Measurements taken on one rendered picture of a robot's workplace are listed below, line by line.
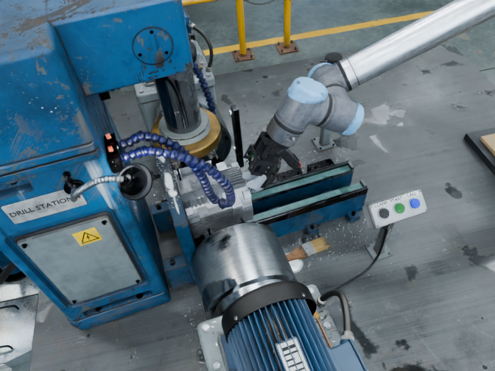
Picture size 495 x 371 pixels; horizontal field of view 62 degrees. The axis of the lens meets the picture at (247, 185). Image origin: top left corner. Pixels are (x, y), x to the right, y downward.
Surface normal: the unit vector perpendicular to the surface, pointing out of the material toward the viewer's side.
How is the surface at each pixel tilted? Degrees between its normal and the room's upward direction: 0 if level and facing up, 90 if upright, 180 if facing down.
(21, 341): 0
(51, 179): 90
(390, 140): 0
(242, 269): 6
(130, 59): 90
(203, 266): 51
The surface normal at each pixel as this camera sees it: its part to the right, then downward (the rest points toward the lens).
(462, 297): -0.06, -0.64
